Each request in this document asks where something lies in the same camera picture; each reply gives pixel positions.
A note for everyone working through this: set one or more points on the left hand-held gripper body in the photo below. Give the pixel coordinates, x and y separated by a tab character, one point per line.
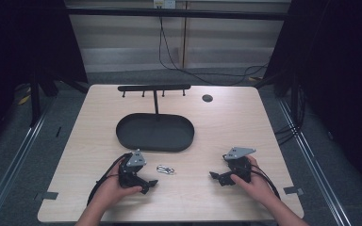
128	175

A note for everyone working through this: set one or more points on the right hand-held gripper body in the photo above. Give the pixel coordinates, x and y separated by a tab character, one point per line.
240	166

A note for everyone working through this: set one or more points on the person's left hand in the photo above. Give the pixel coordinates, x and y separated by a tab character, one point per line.
113	190

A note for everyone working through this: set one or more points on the person's right hand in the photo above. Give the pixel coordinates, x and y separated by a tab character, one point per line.
257	186

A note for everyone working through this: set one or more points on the small metal clip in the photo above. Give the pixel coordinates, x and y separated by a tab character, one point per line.
165	169

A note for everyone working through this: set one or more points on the black hook stand with tray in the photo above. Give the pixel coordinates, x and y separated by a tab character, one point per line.
155	132

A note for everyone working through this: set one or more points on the grey tape strip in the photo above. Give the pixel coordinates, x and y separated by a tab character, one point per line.
293	190
46	196

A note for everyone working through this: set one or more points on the round black table grommet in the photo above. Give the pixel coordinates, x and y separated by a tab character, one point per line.
207	98

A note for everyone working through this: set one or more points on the black metal stand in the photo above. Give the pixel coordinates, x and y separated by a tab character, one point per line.
35	100

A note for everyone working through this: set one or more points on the dark curtain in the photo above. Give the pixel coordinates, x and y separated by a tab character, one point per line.
22	47
336	62

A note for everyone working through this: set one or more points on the aluminium floor rail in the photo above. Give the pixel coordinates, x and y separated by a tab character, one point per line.
314	163
12	163

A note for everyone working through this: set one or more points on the black horizontal frame bar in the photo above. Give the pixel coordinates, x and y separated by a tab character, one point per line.
176	13

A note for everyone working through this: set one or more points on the white wall socket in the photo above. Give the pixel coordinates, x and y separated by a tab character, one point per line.
164	3

